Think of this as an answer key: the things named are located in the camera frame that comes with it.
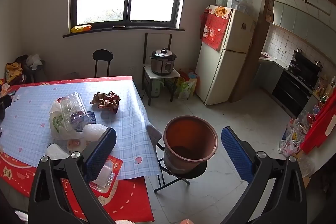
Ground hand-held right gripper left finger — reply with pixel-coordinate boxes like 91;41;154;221
28;127;117;224

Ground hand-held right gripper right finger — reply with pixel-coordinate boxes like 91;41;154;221
221;126;308;224

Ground clear blister pack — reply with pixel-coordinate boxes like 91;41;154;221
89;156;124;191

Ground white plastic bag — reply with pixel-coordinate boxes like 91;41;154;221
49;98;87;140

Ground clear plastic clamshell container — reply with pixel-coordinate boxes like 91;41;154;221
60;92;87;132

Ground brown plastic bin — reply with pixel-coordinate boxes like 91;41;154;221
163;115;219;174

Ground white foam wrap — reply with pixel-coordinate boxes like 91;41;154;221
83;124;109;142

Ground blue snack wrapper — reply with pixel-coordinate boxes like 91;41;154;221
75;111;96;131

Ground black folding chair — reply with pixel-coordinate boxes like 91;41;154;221
146;125;208;194

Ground crumpled brown snack bag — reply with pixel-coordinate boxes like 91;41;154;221
90;91;121;114

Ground pile of packaged goods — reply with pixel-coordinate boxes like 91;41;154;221
278;74;336;157

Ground blue plaid tablecloth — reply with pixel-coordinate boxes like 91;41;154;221
0;79;163;178

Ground colourful shopping bags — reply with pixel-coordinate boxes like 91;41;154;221
175;69;200;100

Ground green kettle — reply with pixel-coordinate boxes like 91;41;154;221
152;80;165;98

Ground cream refrigerator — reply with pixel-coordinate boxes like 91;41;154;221
196;5;259;106

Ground small white side table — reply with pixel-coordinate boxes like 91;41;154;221
143;33;181;106

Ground black kitchen stove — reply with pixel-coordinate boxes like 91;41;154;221
272;49;322;117

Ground black round-back chair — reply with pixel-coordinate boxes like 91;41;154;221
92;49;114;78

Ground electric pressure cooker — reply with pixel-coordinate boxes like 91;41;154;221
150;48;177;76

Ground colourful snack packets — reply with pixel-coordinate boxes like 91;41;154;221
0;79;17;102

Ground crumpled white bag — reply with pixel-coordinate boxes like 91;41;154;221
26;54;42;68

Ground yellow snack bags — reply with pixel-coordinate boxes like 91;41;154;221
5;63;24;84

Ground yellow snack packet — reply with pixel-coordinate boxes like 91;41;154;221
70;25;92;33

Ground red printed cloth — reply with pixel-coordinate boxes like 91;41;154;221
201;6;233;51

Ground clear plastic containers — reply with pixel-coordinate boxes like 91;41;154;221
216;0;254;13

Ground pale green wall cabinets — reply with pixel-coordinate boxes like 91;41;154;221
273;1;336;42

